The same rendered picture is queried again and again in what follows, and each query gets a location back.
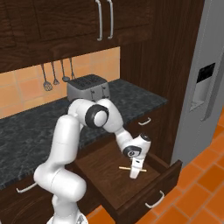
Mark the grey fridge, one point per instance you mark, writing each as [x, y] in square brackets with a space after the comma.
[195, 87]

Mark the tall dark wood cabinet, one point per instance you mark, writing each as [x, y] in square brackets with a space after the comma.
[163, 52]

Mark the grey hanging ladle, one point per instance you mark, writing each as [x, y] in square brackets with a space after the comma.
[65, 78]

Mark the dark wood drawer front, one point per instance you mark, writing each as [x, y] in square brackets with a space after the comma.
[17, 204]
[151, 128]

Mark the grey hanging spatula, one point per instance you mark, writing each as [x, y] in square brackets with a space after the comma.
[55, 81]

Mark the silver toaster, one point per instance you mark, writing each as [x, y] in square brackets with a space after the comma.
[87, 86]

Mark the open dark wood drawer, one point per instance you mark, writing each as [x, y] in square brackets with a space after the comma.
[110, 178]

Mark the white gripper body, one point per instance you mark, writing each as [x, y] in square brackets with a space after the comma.
[136, 166]

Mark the tan straw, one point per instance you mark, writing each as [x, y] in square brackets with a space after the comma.
[124, 168]

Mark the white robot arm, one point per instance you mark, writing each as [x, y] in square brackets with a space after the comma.
[64, 140]

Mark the grey hanging utensil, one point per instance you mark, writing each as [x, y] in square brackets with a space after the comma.
[72, 75]

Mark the grey slotted skimmer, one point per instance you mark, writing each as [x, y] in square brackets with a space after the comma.
[47, 85]

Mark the dark wood cupboard door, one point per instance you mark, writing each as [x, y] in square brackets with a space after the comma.
[131, 14]
[52, 20]

